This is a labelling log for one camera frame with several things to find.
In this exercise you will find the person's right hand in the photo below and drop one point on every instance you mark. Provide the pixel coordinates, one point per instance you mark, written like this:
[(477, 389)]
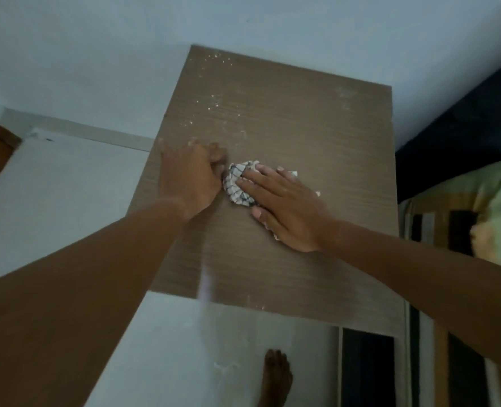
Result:
[(290, 211)]

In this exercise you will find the person's left hand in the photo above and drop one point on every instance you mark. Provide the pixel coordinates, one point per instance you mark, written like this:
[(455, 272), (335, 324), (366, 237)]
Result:
[(186, 177)]

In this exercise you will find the person's right thumb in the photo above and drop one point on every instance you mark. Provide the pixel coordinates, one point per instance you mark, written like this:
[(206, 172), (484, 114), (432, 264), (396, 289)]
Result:
[(262, 216)]

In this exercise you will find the person's left fingers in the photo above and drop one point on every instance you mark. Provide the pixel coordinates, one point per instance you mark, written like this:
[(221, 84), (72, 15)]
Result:
[(210, 154)]

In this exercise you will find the person's right middle finger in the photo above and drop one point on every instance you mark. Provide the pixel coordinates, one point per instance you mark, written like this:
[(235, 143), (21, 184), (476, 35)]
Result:
[(271, 177)]

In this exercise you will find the person's right little finger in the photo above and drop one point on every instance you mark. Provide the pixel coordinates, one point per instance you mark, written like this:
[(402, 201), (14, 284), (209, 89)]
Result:
[(302, 183)]

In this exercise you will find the white checked cloth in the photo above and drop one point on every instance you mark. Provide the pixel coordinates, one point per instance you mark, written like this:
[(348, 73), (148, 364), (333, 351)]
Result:
[(235, 186)]

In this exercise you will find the person's left forearm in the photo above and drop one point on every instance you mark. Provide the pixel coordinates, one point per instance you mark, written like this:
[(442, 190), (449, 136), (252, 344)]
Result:
[(80, 300)]

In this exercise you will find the person's right forearm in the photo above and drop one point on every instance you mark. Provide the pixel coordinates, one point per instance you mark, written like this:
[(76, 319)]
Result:
[(424, 283)]

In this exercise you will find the brown wooden table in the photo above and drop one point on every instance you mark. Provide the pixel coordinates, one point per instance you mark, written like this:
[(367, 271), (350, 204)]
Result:
[(301, 131)]

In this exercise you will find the white skirting strip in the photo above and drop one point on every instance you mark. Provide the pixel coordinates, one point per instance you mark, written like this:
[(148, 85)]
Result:
[(85, 133)]

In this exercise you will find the striped bed sheet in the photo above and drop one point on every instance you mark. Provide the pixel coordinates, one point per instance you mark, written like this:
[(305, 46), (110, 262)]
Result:
[(437, 224)]

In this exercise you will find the person's bare foot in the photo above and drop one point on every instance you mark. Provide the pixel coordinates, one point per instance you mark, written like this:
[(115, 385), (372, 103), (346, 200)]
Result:
[(276, 379)]

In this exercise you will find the dark blue blanket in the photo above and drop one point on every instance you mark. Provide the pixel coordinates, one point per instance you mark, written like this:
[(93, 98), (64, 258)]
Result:
[(466, 135)]

